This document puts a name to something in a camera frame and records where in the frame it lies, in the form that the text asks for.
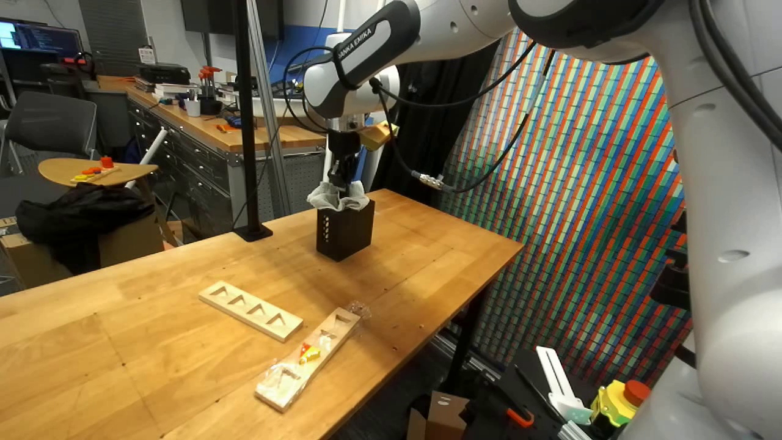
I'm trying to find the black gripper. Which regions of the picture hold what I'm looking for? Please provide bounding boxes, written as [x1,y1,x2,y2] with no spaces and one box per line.
[325,125,375,198]

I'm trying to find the white terry cloth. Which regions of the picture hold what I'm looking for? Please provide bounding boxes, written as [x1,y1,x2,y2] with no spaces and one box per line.
[305,177,372,215]

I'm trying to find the black perforated box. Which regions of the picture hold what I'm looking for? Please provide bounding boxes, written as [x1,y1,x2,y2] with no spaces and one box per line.
[312,198,378,263]

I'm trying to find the brown cardboard box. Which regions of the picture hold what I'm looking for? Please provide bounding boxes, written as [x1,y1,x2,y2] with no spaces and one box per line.
[0,213,167,289]

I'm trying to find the open cardboard box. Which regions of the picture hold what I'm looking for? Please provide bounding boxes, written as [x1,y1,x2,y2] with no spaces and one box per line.
[403,388,474,440]

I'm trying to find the grey metal upright pole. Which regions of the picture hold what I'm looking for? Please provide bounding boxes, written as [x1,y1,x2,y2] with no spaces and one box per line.
[243,0,296,217]

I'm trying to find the white tray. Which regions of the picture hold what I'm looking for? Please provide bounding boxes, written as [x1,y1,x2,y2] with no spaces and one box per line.
[246,96,312,122]

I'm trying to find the black curtain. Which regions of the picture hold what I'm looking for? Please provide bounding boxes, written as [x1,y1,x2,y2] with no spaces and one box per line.
[389,43,499,206]

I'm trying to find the wooden top workbench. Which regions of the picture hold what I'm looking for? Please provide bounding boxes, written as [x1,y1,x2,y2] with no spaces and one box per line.
[96,72,327,239]

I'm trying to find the empty wooden shape board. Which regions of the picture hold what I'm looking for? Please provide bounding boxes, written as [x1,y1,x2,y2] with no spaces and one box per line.
[199,279,305,342]

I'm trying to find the wooden shape board holding pieces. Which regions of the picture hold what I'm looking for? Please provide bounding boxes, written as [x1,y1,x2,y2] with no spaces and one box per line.
[255,303,365,412]

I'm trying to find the black case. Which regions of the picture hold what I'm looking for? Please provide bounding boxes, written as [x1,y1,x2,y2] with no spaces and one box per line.
[133,60,193,87]

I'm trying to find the black table leg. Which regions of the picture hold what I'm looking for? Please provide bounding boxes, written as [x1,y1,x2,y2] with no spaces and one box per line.
[442,276,493,400]

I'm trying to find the colourful patterned backdrop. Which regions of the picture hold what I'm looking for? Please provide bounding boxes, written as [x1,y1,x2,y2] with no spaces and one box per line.
[438,32,695,385]

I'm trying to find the round wooden stool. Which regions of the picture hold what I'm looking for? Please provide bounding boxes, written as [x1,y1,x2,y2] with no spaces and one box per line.
[36,154,162,190]

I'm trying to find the yellow orange toy piece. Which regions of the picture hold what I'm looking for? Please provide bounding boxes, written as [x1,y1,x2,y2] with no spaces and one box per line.
[68,165,107,186]

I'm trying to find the black bag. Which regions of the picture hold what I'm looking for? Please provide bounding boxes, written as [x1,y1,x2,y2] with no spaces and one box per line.
[14,184,158,276]

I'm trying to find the dark office chair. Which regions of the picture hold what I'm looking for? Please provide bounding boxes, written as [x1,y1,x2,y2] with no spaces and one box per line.
[0,87,103,177]

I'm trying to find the lit computer monitor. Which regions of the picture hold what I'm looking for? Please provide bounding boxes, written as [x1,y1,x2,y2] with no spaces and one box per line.
[0,16,83,59]

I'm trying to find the yellow red emergency stop button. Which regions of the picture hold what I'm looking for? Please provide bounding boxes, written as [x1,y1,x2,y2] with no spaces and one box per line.
[588,377,656,433]

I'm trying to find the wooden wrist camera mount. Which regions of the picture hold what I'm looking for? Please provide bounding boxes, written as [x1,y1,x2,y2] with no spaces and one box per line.
[358,120,402,154]

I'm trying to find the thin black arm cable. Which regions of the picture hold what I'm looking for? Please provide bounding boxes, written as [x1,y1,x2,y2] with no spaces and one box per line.
[279,43,565,193]

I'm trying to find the black camera stand pole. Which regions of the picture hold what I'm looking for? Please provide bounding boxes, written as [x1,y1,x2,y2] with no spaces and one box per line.
[229,0,277,243]

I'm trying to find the white plastic rail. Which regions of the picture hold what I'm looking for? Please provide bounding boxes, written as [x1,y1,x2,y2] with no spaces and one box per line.
[532,345,597,426]

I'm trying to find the orange handled clamp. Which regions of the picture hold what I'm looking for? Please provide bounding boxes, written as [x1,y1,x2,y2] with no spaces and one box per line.
[503,404,540,433]

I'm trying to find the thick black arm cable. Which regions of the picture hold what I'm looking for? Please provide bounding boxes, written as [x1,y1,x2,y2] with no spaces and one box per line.
[686,0,782,149]

